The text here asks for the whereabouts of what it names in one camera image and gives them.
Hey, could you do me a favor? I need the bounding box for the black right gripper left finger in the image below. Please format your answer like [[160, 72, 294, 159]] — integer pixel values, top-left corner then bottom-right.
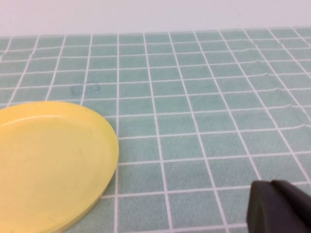
[[246, 180, 307, 233]]

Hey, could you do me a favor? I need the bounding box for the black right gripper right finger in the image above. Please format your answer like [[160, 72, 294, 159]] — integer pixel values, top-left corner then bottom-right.
[[270, 179, 311, 233]]

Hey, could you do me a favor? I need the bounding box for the yellow plastic plate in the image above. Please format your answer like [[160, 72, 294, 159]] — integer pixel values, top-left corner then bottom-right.
[[0, 101, 120, 233]]

